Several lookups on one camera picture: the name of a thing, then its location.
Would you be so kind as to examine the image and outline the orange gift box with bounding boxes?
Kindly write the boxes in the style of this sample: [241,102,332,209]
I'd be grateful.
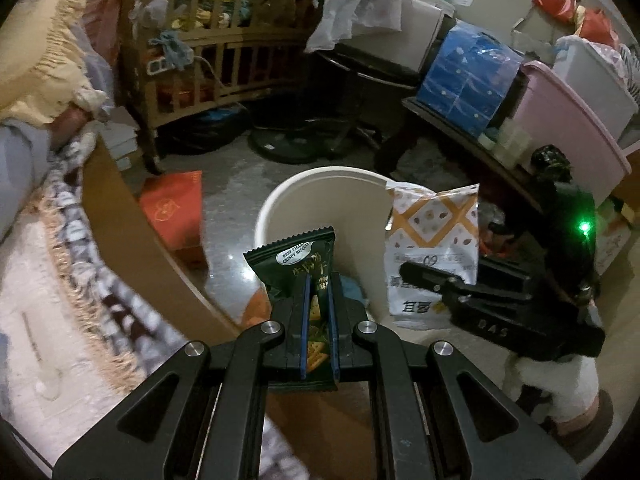
[139,170,208,266]

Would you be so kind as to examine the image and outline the white and orange snack bag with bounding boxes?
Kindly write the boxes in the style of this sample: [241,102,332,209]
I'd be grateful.
[385,182,481,331]

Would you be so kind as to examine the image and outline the white panel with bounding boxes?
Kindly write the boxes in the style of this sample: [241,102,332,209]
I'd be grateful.
[395,0,446,78]

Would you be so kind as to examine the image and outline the blue cloth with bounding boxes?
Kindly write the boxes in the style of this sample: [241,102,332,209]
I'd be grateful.
[150,30,193,73]

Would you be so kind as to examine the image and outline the dark low table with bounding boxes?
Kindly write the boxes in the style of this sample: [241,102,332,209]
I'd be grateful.
[375,97,556,211]

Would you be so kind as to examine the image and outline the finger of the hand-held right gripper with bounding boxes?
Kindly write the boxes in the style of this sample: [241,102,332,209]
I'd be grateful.
[477,256,534,287]
[399,259,532,312]

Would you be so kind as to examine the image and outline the wooden crib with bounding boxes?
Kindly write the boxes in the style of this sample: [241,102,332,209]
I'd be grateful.
[117,0,331,176]

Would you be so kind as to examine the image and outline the lavender fleece blanket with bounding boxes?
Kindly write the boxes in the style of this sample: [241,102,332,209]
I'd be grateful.
[0,25,116,241]

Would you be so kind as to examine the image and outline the green biscuit packet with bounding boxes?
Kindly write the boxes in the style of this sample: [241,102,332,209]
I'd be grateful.
[243,225,341,393]

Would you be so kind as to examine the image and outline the black and white patterned blanket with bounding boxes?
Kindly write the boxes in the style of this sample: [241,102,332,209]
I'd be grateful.
[30,130,211,396]

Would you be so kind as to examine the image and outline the pale plastic containers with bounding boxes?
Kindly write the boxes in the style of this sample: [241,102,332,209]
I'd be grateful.
[477,120,533,166]

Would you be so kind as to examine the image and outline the blue plastic tissue pack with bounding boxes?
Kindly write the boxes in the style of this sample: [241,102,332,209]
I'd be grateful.
[416,22,523,138]

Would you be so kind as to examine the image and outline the white storage bin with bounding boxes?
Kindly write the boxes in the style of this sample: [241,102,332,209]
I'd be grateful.
[552,35,640,146]

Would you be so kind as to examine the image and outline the brown bed frame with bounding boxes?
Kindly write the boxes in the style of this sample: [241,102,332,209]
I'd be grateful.
[80,135,321,480]

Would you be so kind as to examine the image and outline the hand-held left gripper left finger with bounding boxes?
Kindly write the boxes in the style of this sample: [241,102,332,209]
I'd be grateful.
[52,271,311,480]

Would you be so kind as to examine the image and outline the white plastic bag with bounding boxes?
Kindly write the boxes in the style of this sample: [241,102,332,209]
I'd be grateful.
[305,0,406,53]

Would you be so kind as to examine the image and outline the pink storage bin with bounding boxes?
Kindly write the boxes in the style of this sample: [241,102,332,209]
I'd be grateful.
[505,60,633,211]

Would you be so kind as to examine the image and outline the black bag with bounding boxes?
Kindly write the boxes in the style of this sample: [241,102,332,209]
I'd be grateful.
[160,105,251,156]

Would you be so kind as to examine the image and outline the white printed box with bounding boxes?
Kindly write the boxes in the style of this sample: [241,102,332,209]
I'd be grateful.
[595,195,636,276]

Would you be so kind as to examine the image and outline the black chair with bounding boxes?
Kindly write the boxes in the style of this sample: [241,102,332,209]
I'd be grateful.
[250,35,441,163]

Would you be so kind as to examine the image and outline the white cardboard boxes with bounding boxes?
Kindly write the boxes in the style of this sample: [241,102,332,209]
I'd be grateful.
[97,105,141,171]

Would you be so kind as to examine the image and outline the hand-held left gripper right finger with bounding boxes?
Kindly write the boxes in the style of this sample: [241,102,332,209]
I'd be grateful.
[329,271,591,480]

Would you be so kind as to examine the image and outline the yellow pillow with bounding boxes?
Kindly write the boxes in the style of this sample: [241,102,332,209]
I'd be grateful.
[0,0,108,126]

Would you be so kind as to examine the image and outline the white round bin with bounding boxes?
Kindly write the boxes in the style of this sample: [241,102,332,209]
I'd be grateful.
[255,165,396,326]

